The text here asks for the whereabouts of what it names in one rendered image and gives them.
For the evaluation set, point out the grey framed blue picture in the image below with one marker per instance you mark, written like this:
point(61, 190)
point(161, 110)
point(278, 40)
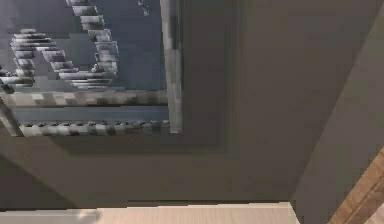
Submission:
point(140, 60)

